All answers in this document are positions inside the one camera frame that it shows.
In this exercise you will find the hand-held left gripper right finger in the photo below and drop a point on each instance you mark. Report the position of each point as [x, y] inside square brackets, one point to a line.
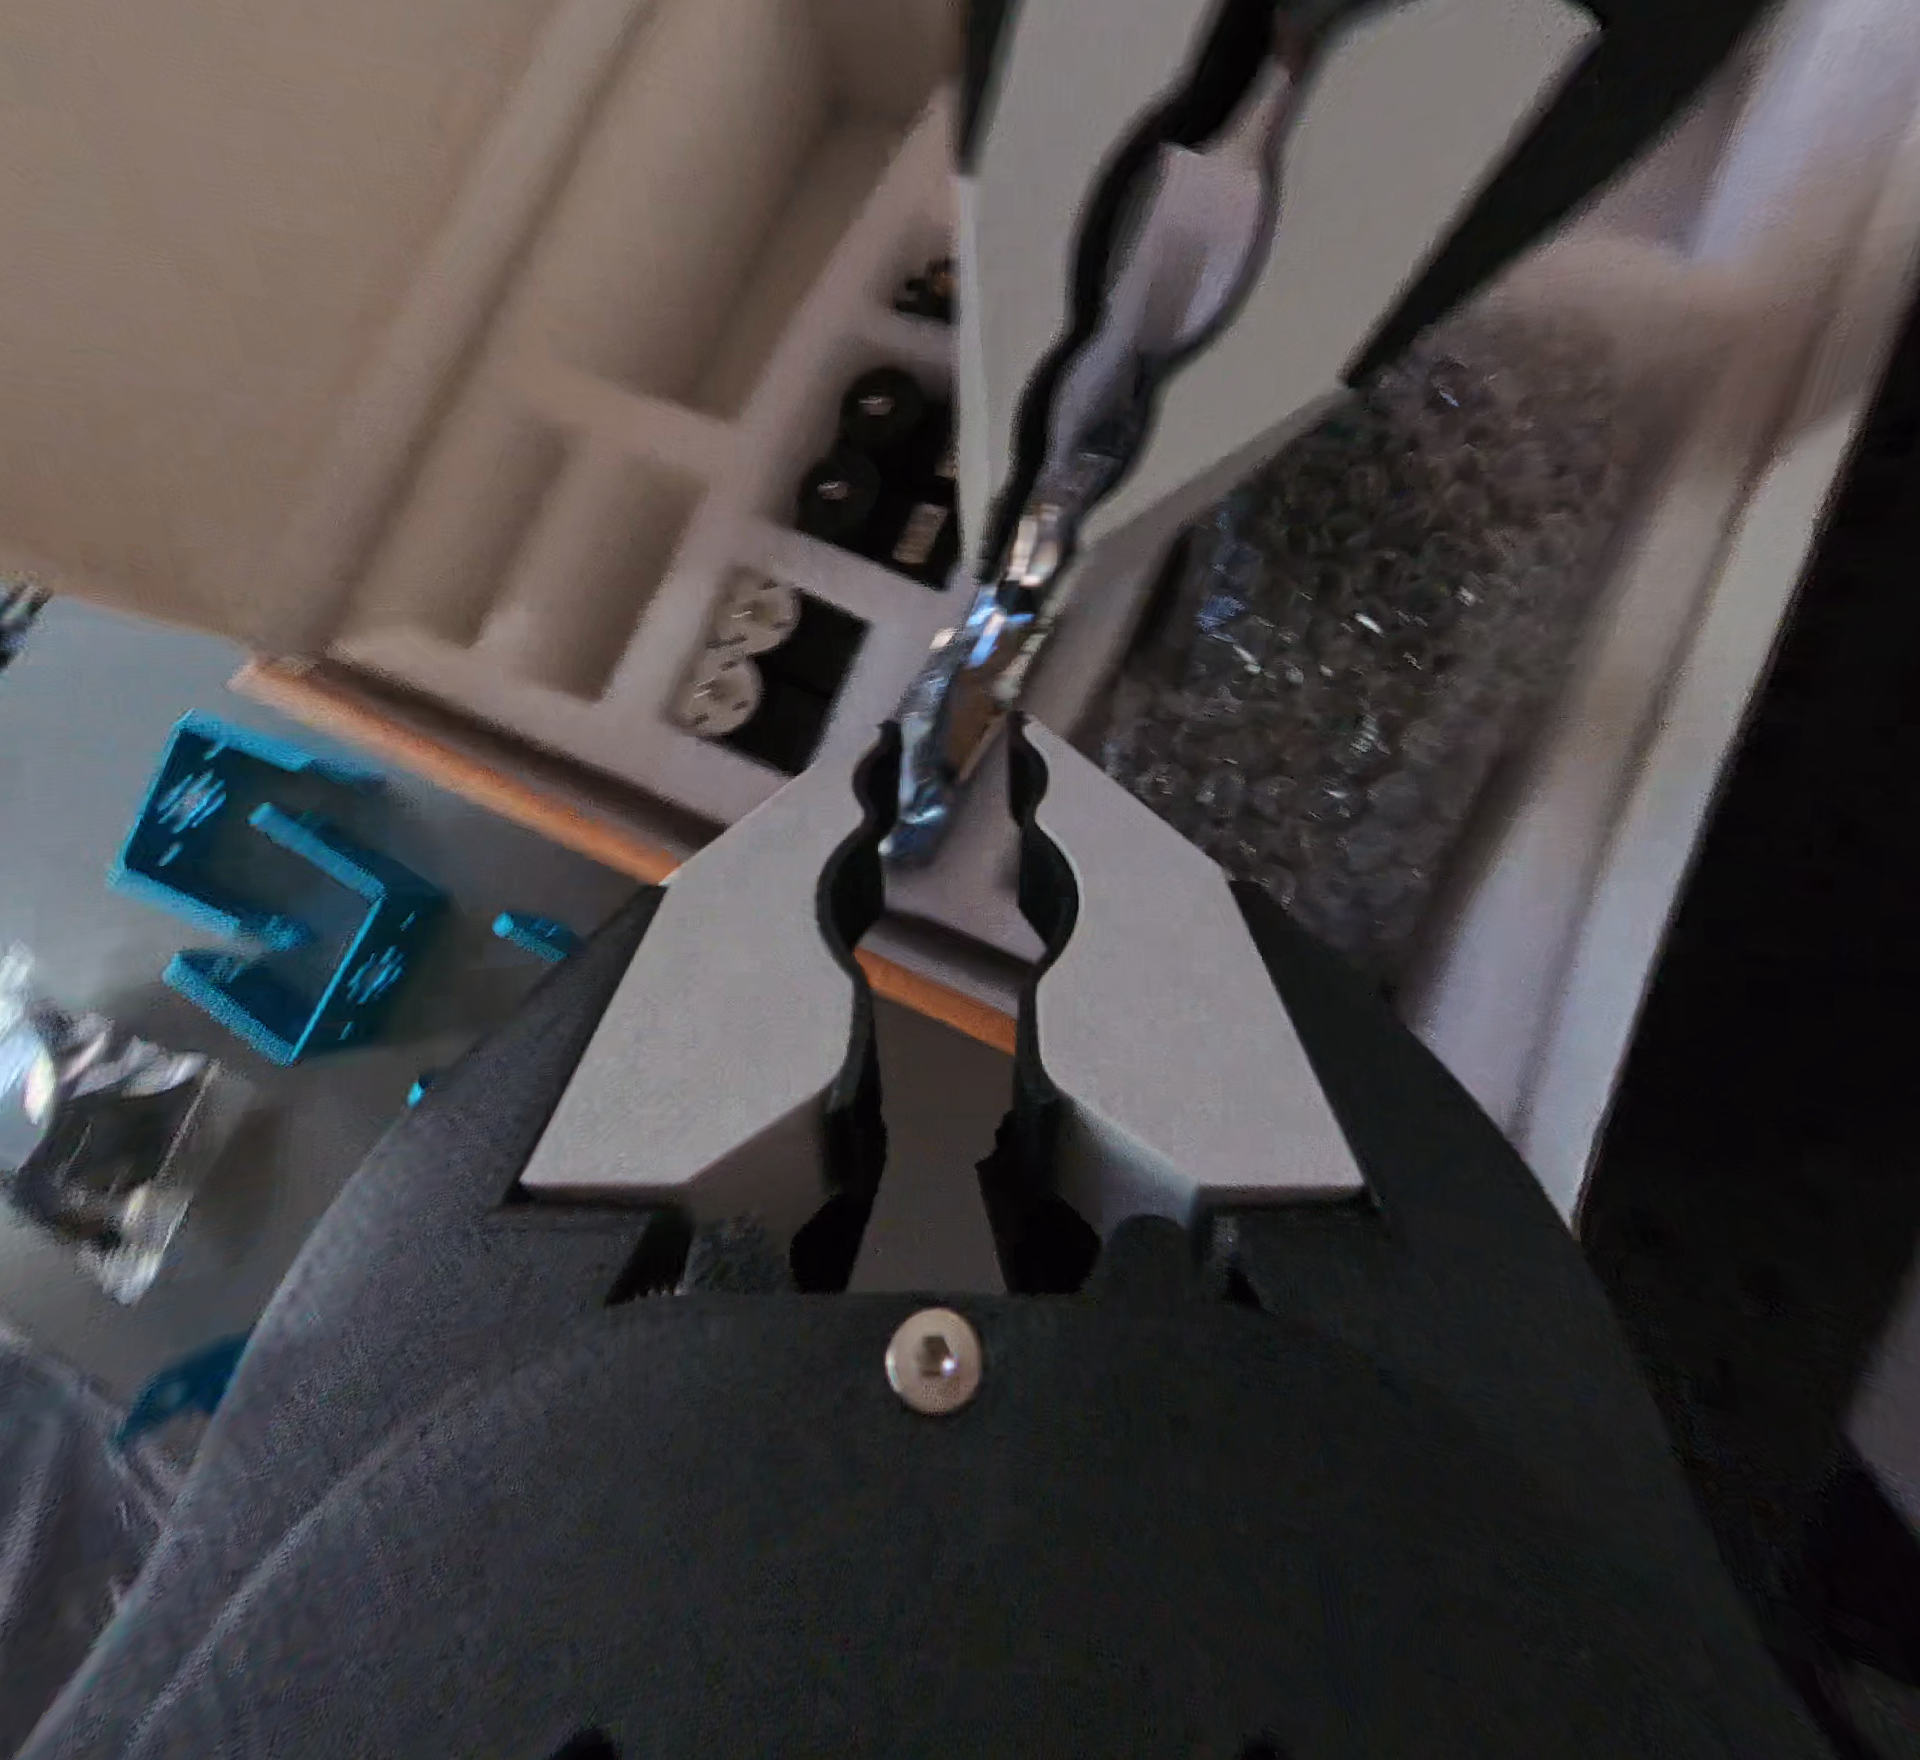
[1200, 1041]

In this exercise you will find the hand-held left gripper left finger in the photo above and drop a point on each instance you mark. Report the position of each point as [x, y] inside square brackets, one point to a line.
[676, 1041]

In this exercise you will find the small clear plastic bag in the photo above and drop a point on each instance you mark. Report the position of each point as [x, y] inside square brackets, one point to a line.
[960, 725]

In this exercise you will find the bubble wrap package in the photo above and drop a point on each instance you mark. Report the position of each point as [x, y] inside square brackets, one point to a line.
[1349, 619]

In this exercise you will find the white cardboard kit box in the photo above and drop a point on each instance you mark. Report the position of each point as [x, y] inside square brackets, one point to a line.
[300, 140]

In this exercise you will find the silver round parts in tray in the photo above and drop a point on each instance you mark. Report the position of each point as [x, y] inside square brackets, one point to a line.
[720, 703]

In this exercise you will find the black servo with brass screw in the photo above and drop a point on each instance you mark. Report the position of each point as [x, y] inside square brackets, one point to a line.
[927, 291]

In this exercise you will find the black servo with silver horn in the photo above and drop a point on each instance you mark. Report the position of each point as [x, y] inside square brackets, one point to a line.
[756, 613]

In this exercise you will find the black labelled servo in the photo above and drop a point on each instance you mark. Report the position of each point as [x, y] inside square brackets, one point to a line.
[885, 403]
[840, 493]

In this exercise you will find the clear bag of black parts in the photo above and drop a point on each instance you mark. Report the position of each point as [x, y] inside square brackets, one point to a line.
[105, 1130]

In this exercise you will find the blue metal bracket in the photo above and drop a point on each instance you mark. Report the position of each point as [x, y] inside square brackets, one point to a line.
[533, 935]

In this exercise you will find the large blue U bracket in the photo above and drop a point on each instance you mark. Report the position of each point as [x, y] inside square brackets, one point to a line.
[368, 967]
[188, 801]

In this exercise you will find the small blue U bracket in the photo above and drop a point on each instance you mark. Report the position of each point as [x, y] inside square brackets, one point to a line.
[179, 1394]

